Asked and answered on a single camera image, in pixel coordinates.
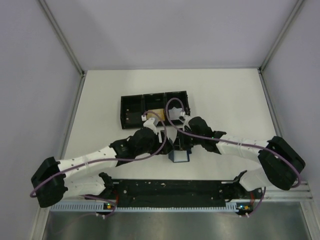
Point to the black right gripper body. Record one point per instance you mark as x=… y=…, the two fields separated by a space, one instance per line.
x=187 y=142

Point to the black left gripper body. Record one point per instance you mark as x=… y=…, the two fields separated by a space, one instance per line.
x=154 y=144

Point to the white card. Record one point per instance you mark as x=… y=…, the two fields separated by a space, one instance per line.
x=180 y=156

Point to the blue leather card holder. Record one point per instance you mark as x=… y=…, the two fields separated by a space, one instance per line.
x=170 y=155

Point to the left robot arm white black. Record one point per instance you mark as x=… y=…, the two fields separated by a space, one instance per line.
x=86 y=176

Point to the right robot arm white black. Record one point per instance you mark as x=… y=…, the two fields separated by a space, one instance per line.
x=280 y=164

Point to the black three-compartment tray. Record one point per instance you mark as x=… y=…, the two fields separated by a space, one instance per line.
x=167 y=105

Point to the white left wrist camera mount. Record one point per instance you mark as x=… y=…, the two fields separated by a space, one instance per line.
x=150 y=122

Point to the aluminium frame rail right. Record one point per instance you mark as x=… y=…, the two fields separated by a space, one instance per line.
x=277 y=79

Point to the aluminium front frame rail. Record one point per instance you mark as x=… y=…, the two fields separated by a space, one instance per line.
x=271 y=193

